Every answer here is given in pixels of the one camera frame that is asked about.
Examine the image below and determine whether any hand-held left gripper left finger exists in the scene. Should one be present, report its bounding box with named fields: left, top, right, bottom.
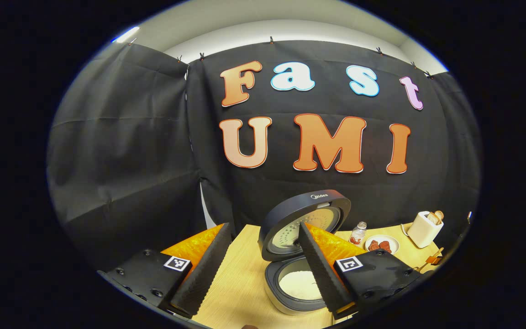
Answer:
left=101, top=223, right=231, bottom=319

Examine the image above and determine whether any white round plate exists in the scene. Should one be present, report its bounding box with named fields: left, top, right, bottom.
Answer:
left=364, top=234, right=400, bottom=255

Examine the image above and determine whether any white toaster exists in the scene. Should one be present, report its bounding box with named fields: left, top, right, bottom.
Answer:
left=407, top=211, right=444, bottom=249

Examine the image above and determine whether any wooden spoon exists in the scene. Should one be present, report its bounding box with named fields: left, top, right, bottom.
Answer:
left=421, top=247, right=445, bottom=270

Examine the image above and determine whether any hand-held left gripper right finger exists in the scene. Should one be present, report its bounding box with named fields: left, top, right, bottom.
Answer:
left=298, top=222, right=428, bottom=320

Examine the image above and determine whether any black backdrop cloth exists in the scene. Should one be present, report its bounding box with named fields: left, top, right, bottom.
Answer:
left=47, top=40, right=482, bottom=270

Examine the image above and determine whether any ceiling light panel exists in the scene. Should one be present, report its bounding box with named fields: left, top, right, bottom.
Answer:
left=111, top=27, right=140, bottom=44

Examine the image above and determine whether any dark grey rice cooker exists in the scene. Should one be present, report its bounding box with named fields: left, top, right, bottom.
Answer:
left=258, top=190, right=352, bottom=316

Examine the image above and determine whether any clear plastic drink bottle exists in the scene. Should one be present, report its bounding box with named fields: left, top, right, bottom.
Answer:
left=349, top=222, right=367, bottom=246

